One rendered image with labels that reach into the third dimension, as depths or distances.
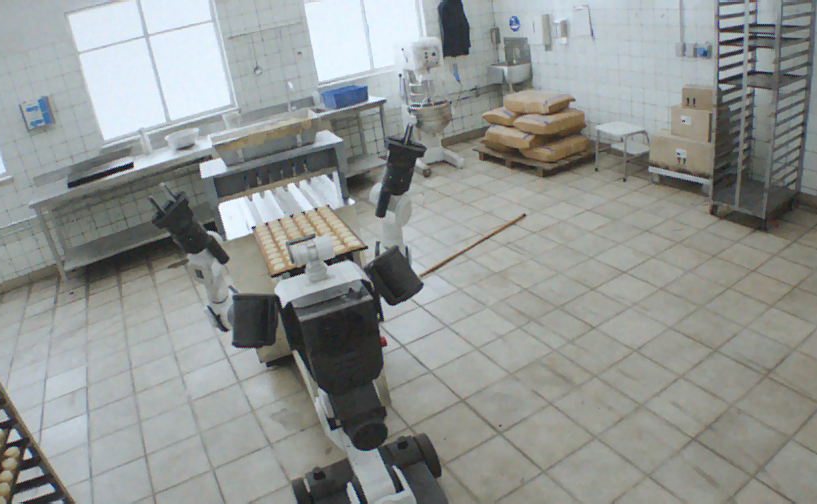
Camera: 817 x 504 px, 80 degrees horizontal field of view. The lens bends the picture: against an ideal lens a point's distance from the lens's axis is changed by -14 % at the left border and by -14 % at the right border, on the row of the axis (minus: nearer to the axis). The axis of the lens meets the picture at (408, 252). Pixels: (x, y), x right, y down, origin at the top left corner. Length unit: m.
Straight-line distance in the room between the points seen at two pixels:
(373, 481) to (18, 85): 4.79
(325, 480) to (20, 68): 4.63
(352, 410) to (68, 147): 4.59
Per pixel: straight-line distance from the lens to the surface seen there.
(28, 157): 5.83
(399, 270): 1.60
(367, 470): 2.03
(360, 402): 1.67
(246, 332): 1.55
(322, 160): 2.92
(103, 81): 5.81
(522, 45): 6.87
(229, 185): 2.87
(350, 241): 2.28
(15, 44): 5.78
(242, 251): 2.89
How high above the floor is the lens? 1.82
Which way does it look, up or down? 25 degrees down
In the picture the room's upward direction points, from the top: 9 degrees counter-clockwise
